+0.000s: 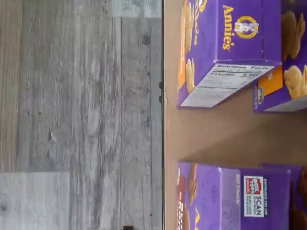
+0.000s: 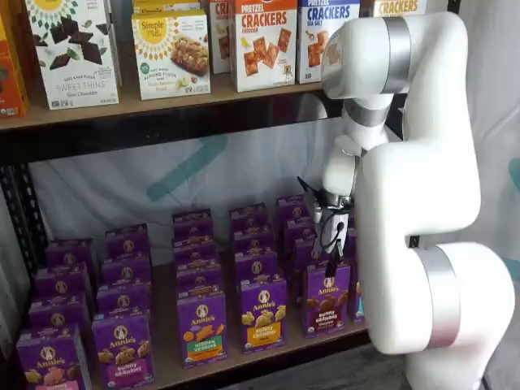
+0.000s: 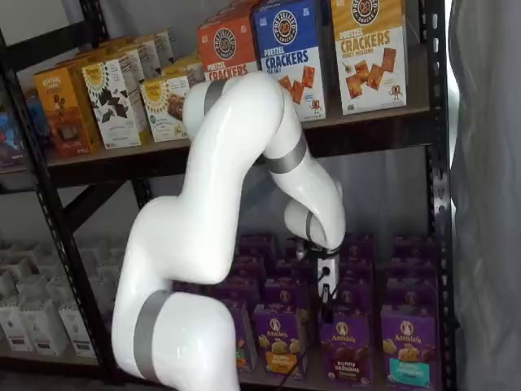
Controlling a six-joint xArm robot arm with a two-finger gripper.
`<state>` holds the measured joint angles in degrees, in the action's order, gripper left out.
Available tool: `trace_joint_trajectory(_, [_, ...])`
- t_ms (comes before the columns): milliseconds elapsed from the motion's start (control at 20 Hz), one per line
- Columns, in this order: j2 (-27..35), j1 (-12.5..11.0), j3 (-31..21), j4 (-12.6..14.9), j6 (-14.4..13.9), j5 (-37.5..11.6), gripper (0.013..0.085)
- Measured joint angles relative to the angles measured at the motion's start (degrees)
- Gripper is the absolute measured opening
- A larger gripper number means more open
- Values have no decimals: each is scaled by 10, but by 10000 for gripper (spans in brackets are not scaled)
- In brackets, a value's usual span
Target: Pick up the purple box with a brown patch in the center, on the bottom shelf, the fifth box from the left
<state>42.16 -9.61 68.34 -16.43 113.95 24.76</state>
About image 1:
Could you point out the purple Annie's box brown patch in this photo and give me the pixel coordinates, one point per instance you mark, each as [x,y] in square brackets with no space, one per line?
[216,196]
[298,191]

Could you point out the black metal shelf wooden boards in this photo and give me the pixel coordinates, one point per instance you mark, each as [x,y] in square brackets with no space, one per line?
[216,134]

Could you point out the purple Annie's box orange patch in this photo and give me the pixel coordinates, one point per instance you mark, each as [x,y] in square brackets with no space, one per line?
[287,83]
[216,43]

